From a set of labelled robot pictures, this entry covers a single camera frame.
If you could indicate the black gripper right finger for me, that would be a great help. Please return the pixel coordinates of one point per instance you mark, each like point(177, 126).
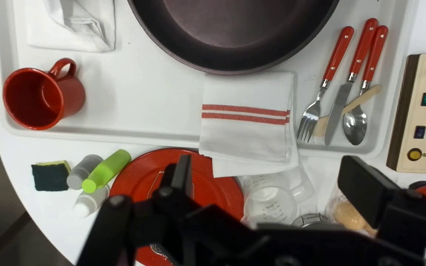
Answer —
point(384, 197)

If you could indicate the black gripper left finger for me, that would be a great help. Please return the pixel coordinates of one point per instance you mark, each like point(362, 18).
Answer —
point(124, 231)

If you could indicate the red striped white towel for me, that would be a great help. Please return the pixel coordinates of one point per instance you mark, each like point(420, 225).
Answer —
point(244, 142)

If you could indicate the black frying pan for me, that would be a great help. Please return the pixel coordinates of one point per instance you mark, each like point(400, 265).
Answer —
point(232, 30)

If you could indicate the white small bottle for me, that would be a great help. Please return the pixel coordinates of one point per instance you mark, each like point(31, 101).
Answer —
point(88, 201)

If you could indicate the green squeeze bottle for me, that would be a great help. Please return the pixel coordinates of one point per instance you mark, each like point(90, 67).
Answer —
point(105, 170)

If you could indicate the small metal tin with lid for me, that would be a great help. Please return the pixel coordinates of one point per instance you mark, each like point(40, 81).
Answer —
point(309, 220)

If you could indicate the wooden button board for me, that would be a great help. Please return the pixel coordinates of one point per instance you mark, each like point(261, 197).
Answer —
point(420, 112)

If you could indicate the green yellow sponge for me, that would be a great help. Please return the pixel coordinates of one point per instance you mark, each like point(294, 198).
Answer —
point(48, 176)

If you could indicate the red round plate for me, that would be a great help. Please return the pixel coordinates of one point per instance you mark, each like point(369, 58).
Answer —
point(214, 189)

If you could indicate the wooden spatula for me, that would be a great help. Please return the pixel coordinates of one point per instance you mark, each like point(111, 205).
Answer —
point(365, 96)

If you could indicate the white plastic tray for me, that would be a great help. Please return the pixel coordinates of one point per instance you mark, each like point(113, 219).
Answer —
point(139, 98)

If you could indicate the red ceramic mug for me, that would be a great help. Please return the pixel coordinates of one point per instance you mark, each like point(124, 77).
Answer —
point(40, 98)

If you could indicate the crumpled white cloth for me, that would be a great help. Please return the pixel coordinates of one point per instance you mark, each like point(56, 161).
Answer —
point(81, 24)

